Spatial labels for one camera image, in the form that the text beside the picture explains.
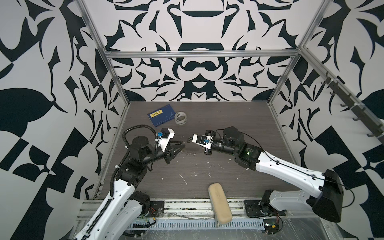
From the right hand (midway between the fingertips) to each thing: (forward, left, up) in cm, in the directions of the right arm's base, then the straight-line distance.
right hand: (193, 135), depth 66 cm
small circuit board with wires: (-30, -36, -32) cm, 57 cm away
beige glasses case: (-22, -12, -27) cm, 37 cm away
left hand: (-2, +4, -2) cm, 5 cm away
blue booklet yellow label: (+34, +23, -27) cm, 49 cm away
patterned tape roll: (+32, +9, -28) cm, 44 cm away
